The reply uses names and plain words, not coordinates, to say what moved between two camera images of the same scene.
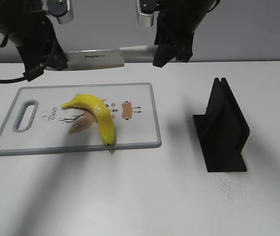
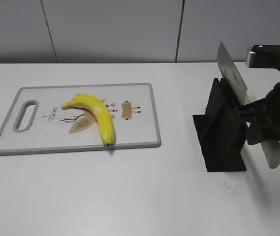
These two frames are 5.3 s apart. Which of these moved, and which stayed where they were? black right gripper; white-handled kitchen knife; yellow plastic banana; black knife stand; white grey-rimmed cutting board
Moved: white-handled kitchen knife; black right gripper
Stayed: yellow plastic banana; white grey-rimmed cutting board; black knife stand
